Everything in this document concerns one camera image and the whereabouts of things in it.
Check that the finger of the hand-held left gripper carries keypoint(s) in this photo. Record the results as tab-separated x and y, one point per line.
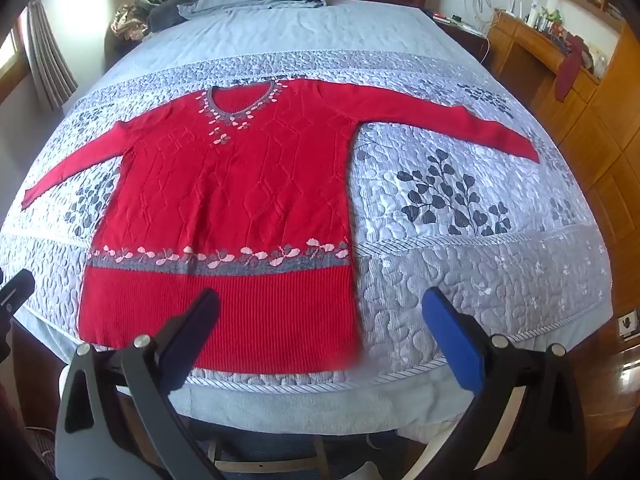
17	292

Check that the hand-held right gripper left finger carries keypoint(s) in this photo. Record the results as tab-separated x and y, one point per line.
201	317

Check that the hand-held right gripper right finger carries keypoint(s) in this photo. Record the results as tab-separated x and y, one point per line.
450	332

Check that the red knit sweater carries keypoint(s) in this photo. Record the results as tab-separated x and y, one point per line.
225	200

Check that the dark clothes pile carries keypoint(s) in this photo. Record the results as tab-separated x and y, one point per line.
165	12

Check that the grey quilted bedspread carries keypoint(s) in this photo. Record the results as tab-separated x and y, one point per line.
450	270

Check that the window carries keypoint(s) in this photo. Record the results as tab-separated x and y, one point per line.
10	60

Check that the beige curtain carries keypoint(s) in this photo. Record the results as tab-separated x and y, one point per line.
47	55

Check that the wooden dresser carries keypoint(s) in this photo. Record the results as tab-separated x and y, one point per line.
590	130

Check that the dark red hanging cloth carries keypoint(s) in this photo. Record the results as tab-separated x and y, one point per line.
569	67

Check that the dark wooden nightstand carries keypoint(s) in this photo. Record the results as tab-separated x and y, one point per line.
462	35

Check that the white bottles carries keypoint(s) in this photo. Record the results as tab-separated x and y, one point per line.
542	10

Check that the wooden bed frame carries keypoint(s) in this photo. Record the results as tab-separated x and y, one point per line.
270	452

